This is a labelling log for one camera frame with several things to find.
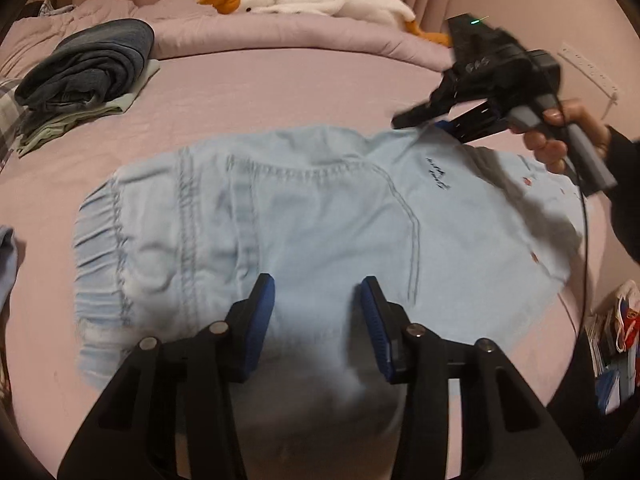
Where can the dark grey folded pants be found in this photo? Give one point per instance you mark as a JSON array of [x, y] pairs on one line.
[[95, 67]]

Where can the light blue denim pants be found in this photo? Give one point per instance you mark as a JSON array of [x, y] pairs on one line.
[[300, 210]]

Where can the light blue crumpled cloth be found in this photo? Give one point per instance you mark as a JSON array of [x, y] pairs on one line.
[[7, 265]]

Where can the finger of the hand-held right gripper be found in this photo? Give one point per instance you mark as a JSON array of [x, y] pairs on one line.
[[475, 125], [422, 112]]

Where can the light green folded garment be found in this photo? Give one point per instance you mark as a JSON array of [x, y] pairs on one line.
[[60, 122]]

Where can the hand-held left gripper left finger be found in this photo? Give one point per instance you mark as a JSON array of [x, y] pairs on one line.
[[260, 321]]

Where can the blue patterned cloth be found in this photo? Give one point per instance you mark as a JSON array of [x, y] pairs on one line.
[[50, 6]]

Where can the white power strip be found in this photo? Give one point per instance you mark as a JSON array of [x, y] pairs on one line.
[[592, 70]]

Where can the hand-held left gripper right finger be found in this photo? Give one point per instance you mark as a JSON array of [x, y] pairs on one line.
[[372, 331]]

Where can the pink duvet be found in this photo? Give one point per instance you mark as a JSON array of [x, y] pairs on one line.
[[280, 35]]

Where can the person's right hand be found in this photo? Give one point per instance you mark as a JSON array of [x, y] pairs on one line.
[[547, 152]]

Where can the plaid pillow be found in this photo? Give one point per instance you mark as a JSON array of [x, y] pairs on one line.
[[9, 110]]

